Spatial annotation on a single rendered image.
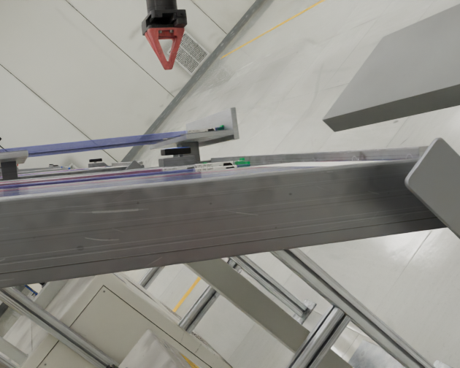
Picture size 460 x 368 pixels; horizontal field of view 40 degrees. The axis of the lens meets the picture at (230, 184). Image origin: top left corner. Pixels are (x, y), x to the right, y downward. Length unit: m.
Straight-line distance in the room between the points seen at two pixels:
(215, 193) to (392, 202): 0.15
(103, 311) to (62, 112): 6.74
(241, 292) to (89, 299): 0.64
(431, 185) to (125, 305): 1.55
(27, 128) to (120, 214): 8.11
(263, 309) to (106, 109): 7.31
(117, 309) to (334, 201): 1.51
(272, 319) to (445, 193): 1.01
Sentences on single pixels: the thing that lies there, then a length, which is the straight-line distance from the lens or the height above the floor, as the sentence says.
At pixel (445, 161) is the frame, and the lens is 0.52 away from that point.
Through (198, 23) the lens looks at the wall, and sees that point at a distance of 9.08.
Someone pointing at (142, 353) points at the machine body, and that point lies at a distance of 1.15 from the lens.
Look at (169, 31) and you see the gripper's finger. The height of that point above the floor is 0.94.
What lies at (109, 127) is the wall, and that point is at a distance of 8.63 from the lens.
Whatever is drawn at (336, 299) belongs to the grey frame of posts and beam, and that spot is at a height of 0.33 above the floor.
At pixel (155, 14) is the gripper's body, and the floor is 0.98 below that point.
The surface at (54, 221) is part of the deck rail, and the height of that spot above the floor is 0.94.
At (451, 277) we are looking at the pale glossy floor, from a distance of 1.72.
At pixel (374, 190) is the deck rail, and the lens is 0.53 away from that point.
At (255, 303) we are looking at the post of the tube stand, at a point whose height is 0.40.
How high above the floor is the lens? 0.98
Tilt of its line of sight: 15 degrees down
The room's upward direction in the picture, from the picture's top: 49 degrees counter-clockwise
